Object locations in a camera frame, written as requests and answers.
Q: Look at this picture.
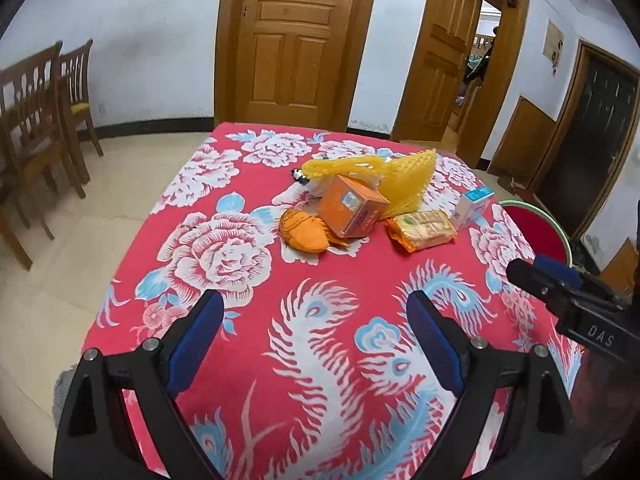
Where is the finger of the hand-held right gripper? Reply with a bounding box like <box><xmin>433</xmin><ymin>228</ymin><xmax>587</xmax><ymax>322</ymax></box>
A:
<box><xmin>506</xmin><ymin>259</ymin><xmax>581</xmax><ymax>313</ymax></box>
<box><xmin>532</xmin><ymin>254</ymin><xmax>628</xmax><ymax>307</ymax></box>

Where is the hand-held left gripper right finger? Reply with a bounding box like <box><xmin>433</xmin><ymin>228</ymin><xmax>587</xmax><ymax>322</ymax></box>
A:
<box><xmin>406</xmin><ymin>289</ymin><xmax>583</xmax><ymax>480</ymax></box>

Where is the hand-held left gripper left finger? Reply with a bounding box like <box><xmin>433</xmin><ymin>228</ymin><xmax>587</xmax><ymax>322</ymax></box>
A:
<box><xmin>52</xmin><ymin>289</ymin><xmax>226</xmax><ymax>480</ymax></box>

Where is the red basin with green rim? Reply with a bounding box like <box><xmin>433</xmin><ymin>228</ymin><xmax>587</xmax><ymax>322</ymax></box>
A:
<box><xmin>499</xmin><ymin>200</ymin><xmax>574</xmax><ymax>269</ymax></box>

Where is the white blue small carton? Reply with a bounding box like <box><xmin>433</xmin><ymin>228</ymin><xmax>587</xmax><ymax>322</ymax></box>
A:
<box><xmin>452</xmin><ymin>187</ymin><xmax>494</xmax><ymax>227</ymax></box>

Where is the yellow foam fruit net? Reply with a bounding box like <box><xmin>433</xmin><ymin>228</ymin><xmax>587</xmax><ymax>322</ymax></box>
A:
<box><xmin>302</xmin><ymin>155</ymin><xmax>393</xmax><ymax>182</ymax></box>
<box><xmin>372</xmin><ymin>148</ymin><xmax>438</xmax><ymax>221</ymax></box>

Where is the orange mesh bag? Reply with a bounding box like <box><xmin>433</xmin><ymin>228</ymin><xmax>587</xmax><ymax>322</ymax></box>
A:
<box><xmin>278</xmin><ymin>207</ymin><xmax>335</xmax><ymax>254</ymax></box>

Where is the orange cardboard box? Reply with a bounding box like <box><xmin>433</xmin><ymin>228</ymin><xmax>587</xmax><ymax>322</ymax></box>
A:
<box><xmin>319</xmin><ymin>174</ymin><xmax>391</xmax><ymax>239</ymax></box>

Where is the person's right forearm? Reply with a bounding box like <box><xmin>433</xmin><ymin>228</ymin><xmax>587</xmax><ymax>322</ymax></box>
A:
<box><xmin>570</xmin><ymin>350</ymin><xmax>640</xmax><ymax>463</ymax></box>

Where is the red floral tablecloth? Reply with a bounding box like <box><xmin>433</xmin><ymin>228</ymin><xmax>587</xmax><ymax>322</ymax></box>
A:
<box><xmin>81</xmin><ymin>121</ymin><xmax>586</xmax><ymax>480</ymax></box>

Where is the small wooden cabinet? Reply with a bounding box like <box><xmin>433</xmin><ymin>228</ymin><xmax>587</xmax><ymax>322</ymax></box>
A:
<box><xmin>597</xmin><ymin>237</ymin><xmax>640</xmax><ymax>297</ymax></box>

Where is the orange cracker packet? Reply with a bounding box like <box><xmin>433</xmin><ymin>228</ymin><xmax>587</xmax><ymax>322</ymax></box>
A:
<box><xmin>385</xmin><ymin>210</ymin><xmax>459</xmax><ymax>252</ymax></box>

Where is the dark metal door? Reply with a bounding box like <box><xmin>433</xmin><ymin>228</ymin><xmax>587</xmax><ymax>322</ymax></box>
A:
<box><xmin>529</xmin><ymin>40</ymin><xmax>640</xmax><ymax>263</ymax></box>

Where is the open wooden door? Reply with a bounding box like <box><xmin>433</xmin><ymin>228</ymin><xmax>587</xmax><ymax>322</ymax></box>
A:
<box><xmin>394</xmin><ymin>0</ymin><xmax>484</xmax><ymax>144</ymax></box>

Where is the wooden chair with yellow cushion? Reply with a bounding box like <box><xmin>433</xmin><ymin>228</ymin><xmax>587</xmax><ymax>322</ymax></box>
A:
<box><xmin>57</xmin><ymin>38</ymin><xmax>106</xmax><ymax>184</ymax></box>

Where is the closed wooden door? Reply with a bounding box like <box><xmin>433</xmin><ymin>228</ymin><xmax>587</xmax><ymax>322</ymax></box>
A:
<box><xmin>215</xmin><ymin>0</ymin><xmax>382</xmax><ymax>133</ymax></box>

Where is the wooden wall panel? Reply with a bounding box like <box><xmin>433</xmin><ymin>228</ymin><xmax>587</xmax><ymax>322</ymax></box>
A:
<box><xmin>487</xmin><ymin>95</ymin><xmax>558</xmax><ymax>192</ymax></box>

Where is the wooden door frame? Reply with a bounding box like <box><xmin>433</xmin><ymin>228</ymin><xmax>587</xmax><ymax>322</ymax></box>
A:
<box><xmin>456</xmin><ymin>0</ymin><xmax>532</xmax><ymax>172</ymax></box>

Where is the beige wall plaque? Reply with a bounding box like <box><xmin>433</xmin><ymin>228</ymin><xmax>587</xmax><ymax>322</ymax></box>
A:
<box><xmin>542</xmin><ymin>20</ymin><xmax>566</xmax><ymax>79</ymax></box>

